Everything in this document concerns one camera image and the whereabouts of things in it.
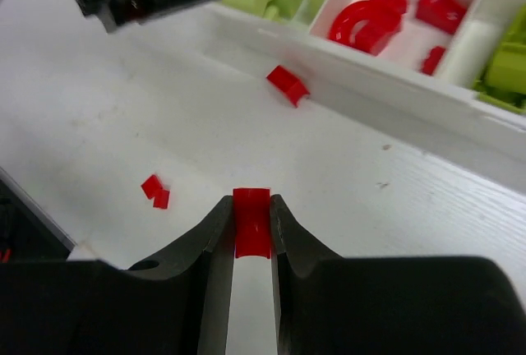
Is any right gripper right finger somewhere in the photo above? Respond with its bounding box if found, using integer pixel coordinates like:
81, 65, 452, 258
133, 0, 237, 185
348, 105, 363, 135
270, 195, 525, 354

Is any red lego plate left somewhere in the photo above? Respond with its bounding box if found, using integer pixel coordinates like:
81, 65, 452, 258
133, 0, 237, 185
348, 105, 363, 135
141, 174, 170, 210

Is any red small lego piece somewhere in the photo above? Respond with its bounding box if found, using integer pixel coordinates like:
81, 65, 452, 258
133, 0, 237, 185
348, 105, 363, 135
419, 46, 446, 76

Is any red lego slope piece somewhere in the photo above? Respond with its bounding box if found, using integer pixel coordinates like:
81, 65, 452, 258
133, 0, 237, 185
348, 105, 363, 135
415, 0, 468, 35

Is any white divided sorting tray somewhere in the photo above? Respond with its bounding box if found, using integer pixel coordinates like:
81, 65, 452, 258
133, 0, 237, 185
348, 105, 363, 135
208, 0, 525, 191

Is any red lego brick near tray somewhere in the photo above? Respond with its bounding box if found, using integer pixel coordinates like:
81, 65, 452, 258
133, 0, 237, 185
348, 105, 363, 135
266, 66, 310, 107

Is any light green duplo brick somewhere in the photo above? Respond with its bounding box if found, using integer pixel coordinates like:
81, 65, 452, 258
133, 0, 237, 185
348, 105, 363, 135
220, 0, 325, 21

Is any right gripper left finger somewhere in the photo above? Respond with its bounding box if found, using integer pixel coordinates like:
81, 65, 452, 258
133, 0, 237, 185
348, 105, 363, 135
1, 196, 235, 354

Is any red arch lego piece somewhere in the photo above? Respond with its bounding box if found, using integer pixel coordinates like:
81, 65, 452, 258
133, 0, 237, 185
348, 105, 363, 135
327, 0, 408, 56

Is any dark green duplo brick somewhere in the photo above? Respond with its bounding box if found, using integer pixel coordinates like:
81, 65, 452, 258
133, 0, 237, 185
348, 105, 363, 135
473, 5, 525, 116

